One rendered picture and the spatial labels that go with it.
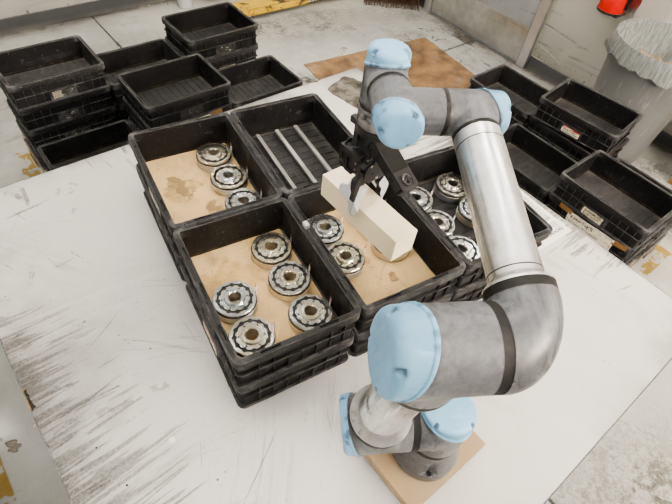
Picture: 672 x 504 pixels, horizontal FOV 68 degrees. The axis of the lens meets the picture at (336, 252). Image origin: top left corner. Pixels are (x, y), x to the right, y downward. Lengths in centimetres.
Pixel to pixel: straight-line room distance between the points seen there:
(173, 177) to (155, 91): 105
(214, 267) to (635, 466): 175
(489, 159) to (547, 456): 80
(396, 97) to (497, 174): 19
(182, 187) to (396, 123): 86
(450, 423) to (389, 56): 65
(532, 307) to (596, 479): 163
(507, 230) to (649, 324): 105
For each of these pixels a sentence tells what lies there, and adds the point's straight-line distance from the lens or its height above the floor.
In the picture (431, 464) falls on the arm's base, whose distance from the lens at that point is 114.
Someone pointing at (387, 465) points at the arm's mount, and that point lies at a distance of 118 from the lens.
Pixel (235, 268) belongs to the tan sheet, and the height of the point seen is 83.
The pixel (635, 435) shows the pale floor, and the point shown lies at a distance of 240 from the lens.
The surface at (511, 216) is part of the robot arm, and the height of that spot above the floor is 138.
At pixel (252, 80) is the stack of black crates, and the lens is 280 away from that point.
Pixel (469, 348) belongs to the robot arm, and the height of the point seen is 136.
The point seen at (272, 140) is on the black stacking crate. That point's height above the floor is 83.
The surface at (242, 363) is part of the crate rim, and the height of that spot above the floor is 93.
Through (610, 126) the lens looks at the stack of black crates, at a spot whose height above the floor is 50.
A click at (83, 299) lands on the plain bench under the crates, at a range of 146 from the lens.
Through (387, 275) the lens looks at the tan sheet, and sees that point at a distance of 130.
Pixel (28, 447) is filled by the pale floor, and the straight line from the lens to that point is 212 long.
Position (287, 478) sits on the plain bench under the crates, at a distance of 118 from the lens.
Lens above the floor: 184
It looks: 49 degrees down
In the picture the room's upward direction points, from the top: 9 degrees clockwise
